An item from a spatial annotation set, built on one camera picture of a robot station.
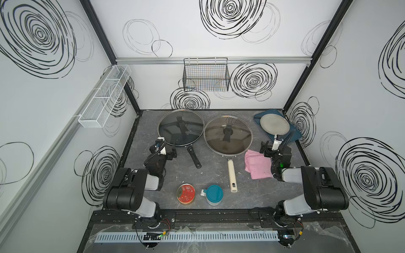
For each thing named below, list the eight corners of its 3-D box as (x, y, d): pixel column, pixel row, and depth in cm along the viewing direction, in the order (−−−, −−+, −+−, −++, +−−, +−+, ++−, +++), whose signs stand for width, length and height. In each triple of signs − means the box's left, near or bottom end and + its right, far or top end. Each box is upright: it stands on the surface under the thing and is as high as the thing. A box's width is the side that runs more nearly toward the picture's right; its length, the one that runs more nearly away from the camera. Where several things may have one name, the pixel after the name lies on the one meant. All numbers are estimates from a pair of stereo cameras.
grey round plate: (264, 134, 107) (265, 132, 105) (258, 115, 119) (259, 113, 117) (291, 134, 107) (292, 132, 105) (282, 115, 119) (284, 113, 117)
